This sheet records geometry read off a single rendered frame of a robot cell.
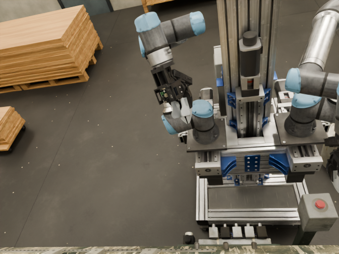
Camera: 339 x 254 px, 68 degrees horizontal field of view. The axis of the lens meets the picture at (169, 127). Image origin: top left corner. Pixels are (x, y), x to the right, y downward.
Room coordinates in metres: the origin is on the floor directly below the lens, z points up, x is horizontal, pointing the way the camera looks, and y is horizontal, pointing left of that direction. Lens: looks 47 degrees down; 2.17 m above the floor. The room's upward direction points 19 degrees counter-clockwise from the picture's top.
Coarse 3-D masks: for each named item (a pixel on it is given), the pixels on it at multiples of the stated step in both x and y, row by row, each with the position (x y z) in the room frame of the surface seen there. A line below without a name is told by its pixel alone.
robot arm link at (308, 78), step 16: (336, 0) 0.79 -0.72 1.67; (320, 16) 0.77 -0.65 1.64; (336, 16) 0.73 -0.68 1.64; (320, 32) 0.68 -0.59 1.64; (320, 48) 0.61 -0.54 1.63; (304, 64) 0.58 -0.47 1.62; (320, 64) 0.56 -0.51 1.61; (288, 80) 0.55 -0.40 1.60; (304, 80) 0.52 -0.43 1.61; (320, 80) 0.50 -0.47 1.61; (320, 96) 0.48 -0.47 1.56
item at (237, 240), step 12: (216, 228) 0.49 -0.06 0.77; (228, 228) 0.47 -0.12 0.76; (240, 228) 0.45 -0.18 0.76; (252, 228) 0.43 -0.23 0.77; (264, 228) 0.41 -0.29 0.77; (192, 240) 0.48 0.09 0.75; (204, 240) 0.46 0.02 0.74; (216, 240) 0.44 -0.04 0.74; (228, 240) 0.42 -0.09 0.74; (240, 240) 0.40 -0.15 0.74; (252, 240) 0.38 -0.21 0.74; (264, 240) 0.36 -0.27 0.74
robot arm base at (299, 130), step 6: (288, 120) 0.77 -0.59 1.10; (294, 120) 0.73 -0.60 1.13; (312, 120) 0.69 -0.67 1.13; (288, 126) 0.75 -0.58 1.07; (294, 126) 0.72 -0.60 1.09; (300, 126) 0.70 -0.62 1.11; (306, 126) 0.69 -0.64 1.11; (312, 126) 0.70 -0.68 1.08; (288, 132) 0.73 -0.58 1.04; (294, 132) 0.71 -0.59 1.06; (300, 132) 0.69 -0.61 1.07; (306, 132) 0.68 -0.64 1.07; (312, 132) 0.68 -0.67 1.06
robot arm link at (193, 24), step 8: (184, 16) 0.82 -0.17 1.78; (192, 16) 0.81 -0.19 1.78; (200, 16) 0.80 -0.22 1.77; (176, 24) 0.80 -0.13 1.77; (184, 24) 0.79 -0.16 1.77; (192, 24) 0.78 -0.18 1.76; (200, 24) 0.78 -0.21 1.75; (176, 32) 0.79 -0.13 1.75; (184, 32) 0.78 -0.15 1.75; (192, 32) 0.78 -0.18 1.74; (200, 32) 0.79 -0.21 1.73; (176, 40) 0.79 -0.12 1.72; (184, 40) 1.06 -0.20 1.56
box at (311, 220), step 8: (304, 200) 0.42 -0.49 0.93; (312, 200) 0.41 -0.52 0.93; (328, 200) 0.39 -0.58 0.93; (304, 208) 0.40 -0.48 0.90; (312, 208) 0.38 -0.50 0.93; (328, 208) 0.35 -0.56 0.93; (304, 216) 0.38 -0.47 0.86; (312, 216) 0.34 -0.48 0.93; (320, 216) 0.33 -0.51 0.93; (328, 216) 0.32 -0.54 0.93; (336, 216) 0.31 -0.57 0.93; (304, 224) 0.35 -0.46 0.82; (312, 224) 0.33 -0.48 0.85; (320, 224) 0.32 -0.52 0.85; (328, 224) 0.31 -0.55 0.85
